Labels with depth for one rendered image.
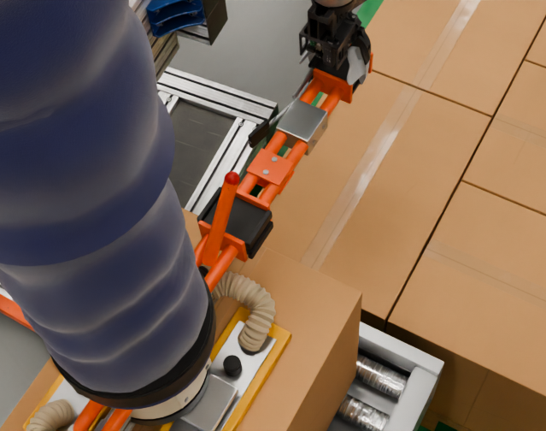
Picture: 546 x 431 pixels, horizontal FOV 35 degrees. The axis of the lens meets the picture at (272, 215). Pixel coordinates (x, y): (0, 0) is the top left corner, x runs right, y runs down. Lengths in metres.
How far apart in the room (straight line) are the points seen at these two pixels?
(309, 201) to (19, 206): 1.35
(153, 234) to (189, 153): 1.65
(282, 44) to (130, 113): 2.33
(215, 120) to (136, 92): 1.87
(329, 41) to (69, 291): 0.69
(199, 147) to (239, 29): 0.67
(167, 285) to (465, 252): 1.11
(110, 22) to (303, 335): 0.88
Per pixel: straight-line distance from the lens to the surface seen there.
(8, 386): 2.56
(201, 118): 2.59
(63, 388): 1.44
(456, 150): 2.12
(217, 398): 1.36
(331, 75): 1.51
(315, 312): 1.45
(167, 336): 1.06
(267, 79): 2.93
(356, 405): 1.82
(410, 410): 1.77
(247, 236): 1.35
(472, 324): 1.91
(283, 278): 1.48
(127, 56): 0.70
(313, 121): 1.47
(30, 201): 0.72
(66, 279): 0.88
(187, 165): 2.51
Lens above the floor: 2.28
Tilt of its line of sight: 60 degrees down
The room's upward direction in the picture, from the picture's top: 6 degrees counter-clockwise
